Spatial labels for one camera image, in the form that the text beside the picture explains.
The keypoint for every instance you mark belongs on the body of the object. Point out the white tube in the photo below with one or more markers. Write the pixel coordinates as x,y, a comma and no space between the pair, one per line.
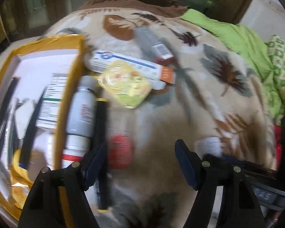
0,180

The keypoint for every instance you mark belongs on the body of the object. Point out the yellow round toy card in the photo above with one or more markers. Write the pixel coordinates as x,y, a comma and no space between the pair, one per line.
123,83

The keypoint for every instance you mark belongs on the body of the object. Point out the green blanket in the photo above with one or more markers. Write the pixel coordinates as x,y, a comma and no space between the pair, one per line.
239,42

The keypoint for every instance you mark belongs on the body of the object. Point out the red item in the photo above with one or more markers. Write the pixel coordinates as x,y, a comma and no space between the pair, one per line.
120,152

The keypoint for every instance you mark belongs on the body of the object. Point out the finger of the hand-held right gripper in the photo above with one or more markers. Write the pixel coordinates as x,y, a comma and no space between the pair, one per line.
258,169
263,196

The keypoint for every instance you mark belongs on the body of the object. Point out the grey white spray bottle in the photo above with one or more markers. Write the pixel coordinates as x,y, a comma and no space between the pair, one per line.
82,114

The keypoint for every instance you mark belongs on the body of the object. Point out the red cloth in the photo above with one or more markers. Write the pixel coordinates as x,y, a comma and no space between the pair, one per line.
277,144

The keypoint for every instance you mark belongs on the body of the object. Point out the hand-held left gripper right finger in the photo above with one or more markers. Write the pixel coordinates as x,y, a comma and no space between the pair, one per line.
187,163

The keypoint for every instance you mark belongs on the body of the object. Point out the white labelled carton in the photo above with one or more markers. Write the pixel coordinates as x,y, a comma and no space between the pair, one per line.
51,99

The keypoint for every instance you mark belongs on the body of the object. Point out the grey carton red end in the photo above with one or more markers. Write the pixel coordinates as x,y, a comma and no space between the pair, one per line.
149,40

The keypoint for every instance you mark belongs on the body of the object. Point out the white charger plug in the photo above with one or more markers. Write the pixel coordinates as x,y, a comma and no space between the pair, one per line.
23,118

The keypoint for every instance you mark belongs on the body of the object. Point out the leaf-print blanket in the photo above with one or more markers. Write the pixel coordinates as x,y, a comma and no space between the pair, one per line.
192,99

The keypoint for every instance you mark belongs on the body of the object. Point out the black slim case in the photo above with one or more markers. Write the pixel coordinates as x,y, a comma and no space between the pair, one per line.
7,114

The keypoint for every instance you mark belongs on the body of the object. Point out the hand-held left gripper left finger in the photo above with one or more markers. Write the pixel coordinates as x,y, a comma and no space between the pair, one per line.
95,163

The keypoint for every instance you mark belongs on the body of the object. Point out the blue white medicine carton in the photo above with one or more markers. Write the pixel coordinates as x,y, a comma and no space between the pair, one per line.
99,59

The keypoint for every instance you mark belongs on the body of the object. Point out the green-white patterned pillow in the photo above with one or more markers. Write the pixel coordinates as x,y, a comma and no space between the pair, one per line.
282,71

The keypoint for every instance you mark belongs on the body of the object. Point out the yellow-taped white cardboard box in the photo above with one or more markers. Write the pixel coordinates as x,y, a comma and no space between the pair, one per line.
33,64

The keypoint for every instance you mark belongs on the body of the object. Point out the small white blue box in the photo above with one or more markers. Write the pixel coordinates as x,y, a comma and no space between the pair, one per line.
209,144

